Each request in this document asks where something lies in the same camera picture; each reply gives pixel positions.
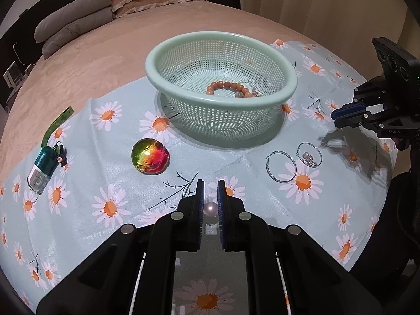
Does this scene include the mint green plastic basket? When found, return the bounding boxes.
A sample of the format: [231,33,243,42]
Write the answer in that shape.
[145,31,298,135]

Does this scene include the teal capsule keychain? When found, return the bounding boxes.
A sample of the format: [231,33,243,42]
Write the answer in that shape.
[27,141,68,195]

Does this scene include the daisy print blue cloth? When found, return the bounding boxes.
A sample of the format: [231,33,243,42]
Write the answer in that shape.
[1,41,397,310]

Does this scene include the green strap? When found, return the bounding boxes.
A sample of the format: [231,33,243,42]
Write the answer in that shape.
[40,105,75,148]

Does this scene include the cream curtain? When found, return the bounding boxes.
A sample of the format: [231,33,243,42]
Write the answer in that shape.
[240,0,419,79]

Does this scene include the black headboard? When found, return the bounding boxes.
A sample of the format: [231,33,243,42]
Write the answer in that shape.
[1,29,37,107]

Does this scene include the lower beige pillow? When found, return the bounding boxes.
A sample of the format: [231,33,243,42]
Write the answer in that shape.
[114,0,199,18]

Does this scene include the silver charm bracelet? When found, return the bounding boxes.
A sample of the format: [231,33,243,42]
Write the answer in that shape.
[295,141,324,169]

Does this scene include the iridescent round hair clip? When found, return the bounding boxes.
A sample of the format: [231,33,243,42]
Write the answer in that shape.
[131,138,170,175]

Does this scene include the black camera box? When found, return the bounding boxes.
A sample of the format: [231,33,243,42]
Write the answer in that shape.
[372,37,419,84]

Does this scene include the large silver hoop ring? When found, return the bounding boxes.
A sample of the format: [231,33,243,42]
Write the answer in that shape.
[265,150,298,184]

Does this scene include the pearl earring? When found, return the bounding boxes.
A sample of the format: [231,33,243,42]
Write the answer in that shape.
[204,201,219,225]

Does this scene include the grey folded quilt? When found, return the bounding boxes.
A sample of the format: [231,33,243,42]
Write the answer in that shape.
[34,0,113,59]

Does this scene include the brown wooden bead bracelet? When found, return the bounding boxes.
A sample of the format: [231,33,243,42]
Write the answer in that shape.
[206,80,255,98]

